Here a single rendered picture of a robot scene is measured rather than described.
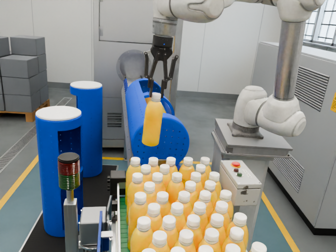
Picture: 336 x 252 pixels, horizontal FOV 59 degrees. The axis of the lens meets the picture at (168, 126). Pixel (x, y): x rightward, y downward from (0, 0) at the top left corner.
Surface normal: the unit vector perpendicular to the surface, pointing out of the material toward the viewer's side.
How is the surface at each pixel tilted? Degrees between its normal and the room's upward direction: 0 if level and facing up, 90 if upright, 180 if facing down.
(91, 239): 90
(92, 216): 0
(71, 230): 90
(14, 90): 90
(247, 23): 90
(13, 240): 0
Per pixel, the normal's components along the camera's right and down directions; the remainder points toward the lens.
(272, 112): -0.76, 0.35
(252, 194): 0.17, 0.36
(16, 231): 0.08, -0.93
